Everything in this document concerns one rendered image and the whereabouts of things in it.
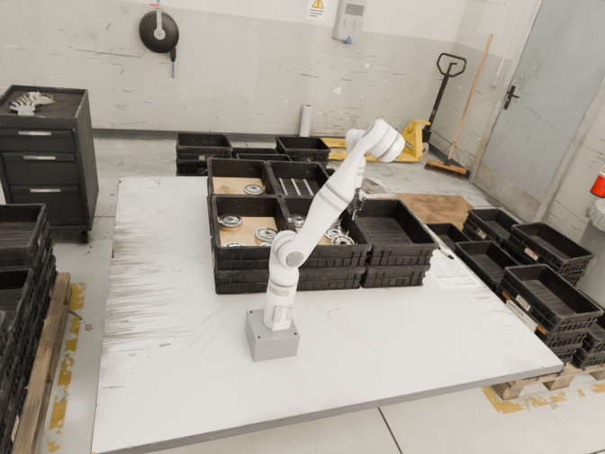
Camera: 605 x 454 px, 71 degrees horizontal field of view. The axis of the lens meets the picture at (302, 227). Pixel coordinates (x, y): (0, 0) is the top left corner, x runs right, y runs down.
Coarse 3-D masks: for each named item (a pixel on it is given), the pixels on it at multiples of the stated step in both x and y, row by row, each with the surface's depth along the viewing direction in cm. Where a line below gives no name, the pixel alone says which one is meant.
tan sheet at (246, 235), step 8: (248, 224) 186; (256, 224) 187; (264, 224) 188; (272, 224) 189; (224, 232) 178; (232, 232) 178; (240, 232) 179; (248, 232) 180; (224, 240) 173; (232, 240) 174; (240, 240) 175; (248, 240) 176
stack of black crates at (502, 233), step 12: (468, 216) 314; (480, 216) 320; (492, 216) 324; (504, 216) 317; (468, 228) 313; (480, 228) 303; (492, 228) 316; (504, 228) 318; (480, 240) 302; (492, 240) 291; (504, 240) 283
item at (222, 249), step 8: (280, 200) 188; (216, 208) 174; (216, 216) 169; (216, 224) 163; (288, 224) 171; (216, 232) 159; (216, 240) 155; (224, 248) 151; (232, 248) 152; (240, 248) 153; (248, 248) 153; (256, 248) 154; (264, 248) 155
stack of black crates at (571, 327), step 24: (504, 288) 232; (528, 288) 217; (552, 288) 236; (576, 288) 223; (528, 312) 217; (552, 312) 203; (576, 312) 222; (600, 312) 209; (552, 336) 206; (576, 336) 216
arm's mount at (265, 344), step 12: (252, 312) 146; (252, 324) 140; (264, 324) 141; (252, 336) 138; (264, 336) 136; (276, 336) 137; (288, 336) 138; (252, 348) 139; (264, 348) 137; (276, 348) 139; (288, 348) 140
